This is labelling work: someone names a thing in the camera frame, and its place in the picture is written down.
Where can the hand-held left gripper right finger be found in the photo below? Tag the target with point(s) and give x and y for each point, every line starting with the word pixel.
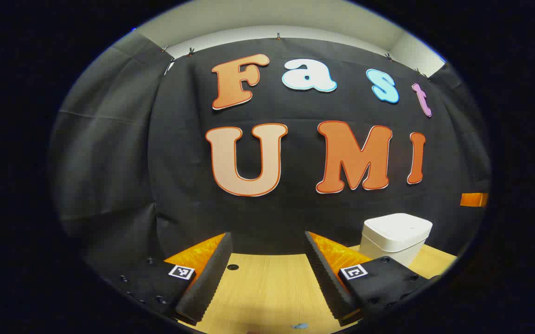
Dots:
pixel 325 273

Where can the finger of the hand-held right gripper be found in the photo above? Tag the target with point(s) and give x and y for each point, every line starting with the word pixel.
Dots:
pixel 474 199

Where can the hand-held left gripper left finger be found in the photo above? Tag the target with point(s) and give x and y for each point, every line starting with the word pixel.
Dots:
pixel 212 273

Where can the blue paper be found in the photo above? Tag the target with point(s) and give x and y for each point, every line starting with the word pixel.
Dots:
pixel 301 326

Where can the white desktop garbage bin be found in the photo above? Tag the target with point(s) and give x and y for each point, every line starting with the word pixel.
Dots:
pixel 395 232

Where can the wooden desktop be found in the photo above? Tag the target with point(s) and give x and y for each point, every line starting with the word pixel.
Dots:
pixel 267 292

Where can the black backdrop cloth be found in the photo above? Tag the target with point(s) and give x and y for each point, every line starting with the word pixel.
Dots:
pixel 179 162

